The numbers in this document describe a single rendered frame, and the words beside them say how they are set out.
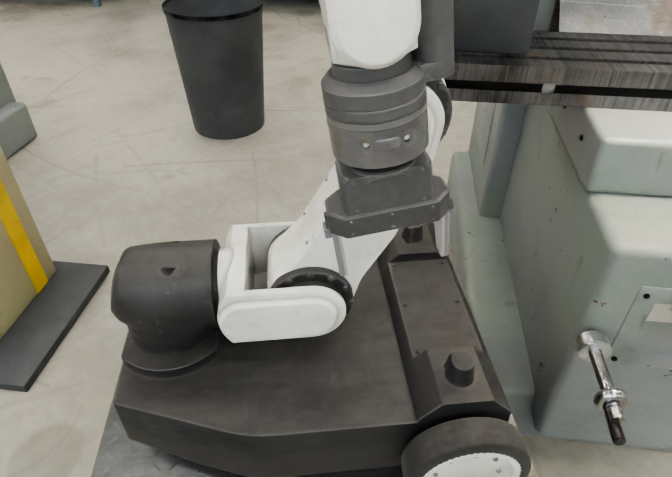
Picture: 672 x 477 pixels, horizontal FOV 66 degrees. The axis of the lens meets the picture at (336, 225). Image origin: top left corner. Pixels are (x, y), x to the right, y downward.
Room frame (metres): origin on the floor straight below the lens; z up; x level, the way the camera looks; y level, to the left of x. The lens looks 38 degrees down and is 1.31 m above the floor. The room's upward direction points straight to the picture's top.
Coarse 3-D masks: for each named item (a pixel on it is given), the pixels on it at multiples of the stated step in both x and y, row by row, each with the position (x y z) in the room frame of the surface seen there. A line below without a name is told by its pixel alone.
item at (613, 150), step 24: (576, 120) 1.01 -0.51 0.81; (600, 120) 0.93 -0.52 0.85; (624, 120) 0.93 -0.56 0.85; (648, 120) 0.93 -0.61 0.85; (576, 144) 0.97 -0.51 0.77; (600, 144) 0.86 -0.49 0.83; (624, 144) 0.85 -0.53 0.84; (648, 144) 0.84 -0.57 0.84; (576, 168) 0.93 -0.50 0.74; (600, 168) 0.85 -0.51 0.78; (624, 168) 0.85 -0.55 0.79; (648, 168) 0.84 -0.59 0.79; (624, 192) 0.84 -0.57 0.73; (648, 192) 0.84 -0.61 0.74
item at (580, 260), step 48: (528, 144) 1.35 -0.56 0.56; (528, 192) 1.23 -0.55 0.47; (576, 192) 0.91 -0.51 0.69; (528, 240) 1.11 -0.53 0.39; (576, 240) 0.83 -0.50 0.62; (624, 240) 0.71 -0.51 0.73; (528, 288) 1.01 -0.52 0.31; (576, 288) 0.76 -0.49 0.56; (624, 288) 0.68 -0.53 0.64; (528, 336) 0.90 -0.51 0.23; (576, 336) 0.69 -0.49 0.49; (624, 336) 0.67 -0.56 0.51; (576, 384) 0.68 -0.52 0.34; (624, 384) 0.67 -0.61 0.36; (576, 432) 0.67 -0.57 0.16; (624, 432) 0.66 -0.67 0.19
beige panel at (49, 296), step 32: (0, 160) 1.35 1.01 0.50; (0, 192) 1.30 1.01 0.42; (0, 224) 1.25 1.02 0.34; (32, 224) 1.36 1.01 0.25; (0, 256) 1.20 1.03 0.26; (32, 256) 1.30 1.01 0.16; (0, 288) 1.15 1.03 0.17; (32, 288) 1.25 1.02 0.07; (64, 288) 1.29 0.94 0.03; (96, 288) 1.31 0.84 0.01; (0, 320) 1.09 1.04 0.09; (32, 320) 1.14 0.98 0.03; (64, 320) 1.14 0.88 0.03; (0, 352) 1.01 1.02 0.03; (32, 352) 1.01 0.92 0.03; (0, 384) 0.90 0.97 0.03; (32, 384) 0.92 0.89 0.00
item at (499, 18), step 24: (456, 0) 1.10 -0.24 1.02; (480, 0) 1.09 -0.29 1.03; (504, 0) 1.08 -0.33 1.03; (528, 0) 1.06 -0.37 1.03; (456, 24) 1.10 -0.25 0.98; (480, 24) 1.08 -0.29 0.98; (504, 24) 1.07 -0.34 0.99; (528, 24) 1.06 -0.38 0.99; (456, 48) 1.10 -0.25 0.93; (480, 48) 1.08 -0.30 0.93; (504, 48) 1.07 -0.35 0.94; (528, 48) 1.06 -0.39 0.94
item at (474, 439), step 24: (432, 432) 0.43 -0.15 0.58; (456, 432) 0.42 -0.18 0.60; (480, 432) 0.42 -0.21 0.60; (504, 432) 0.42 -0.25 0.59; (408, 456) 0.41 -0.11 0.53; (432, 456) 0.39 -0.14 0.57; (456, 456) 0.39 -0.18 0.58; (480, 456) 0.40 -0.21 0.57; (504, 456) 0.40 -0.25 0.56; (528, 456) 0.41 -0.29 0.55
